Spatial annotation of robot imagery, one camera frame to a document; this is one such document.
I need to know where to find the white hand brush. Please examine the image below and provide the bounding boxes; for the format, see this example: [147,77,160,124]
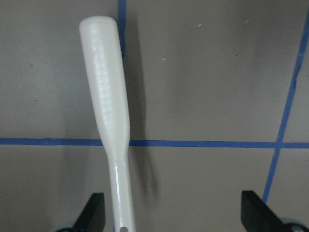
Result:
[79,16,136,232]

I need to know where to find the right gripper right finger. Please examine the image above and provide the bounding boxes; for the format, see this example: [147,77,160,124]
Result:
[241,190,309,232]

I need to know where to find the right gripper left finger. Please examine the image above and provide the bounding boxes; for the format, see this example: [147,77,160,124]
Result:
[73,192,105,232]

